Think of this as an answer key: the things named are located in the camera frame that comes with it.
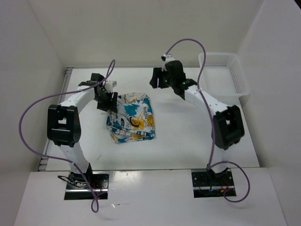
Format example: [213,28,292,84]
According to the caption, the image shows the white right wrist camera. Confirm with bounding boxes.
[161,54,175,64]

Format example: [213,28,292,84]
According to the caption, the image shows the patterned white teal yellow shorts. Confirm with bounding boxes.
[106,93,156,144]

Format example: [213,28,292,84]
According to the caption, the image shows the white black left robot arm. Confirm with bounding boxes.
[47,73,118,188]

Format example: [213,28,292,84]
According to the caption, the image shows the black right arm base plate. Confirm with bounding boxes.
[191,169,237,198]

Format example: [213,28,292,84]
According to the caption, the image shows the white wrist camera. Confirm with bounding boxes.
[103,81,117,92]
[161,54,175,64]

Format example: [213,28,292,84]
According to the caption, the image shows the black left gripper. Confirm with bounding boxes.
[94,90,118,113]

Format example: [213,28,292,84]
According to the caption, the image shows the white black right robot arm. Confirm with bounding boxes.
[150,55,245,150]

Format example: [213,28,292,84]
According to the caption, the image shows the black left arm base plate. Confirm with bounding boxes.
[58,171,110,201]

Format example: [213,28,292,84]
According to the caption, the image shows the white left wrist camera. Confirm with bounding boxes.
[103,81,117,92]

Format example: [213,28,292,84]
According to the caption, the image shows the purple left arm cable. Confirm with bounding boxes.
[18,59,116,214]

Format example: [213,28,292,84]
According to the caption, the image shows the white plastic mesh basket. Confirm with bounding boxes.
[198,52,250,98]

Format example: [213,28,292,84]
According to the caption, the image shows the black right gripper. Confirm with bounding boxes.
[149,68,174,89]

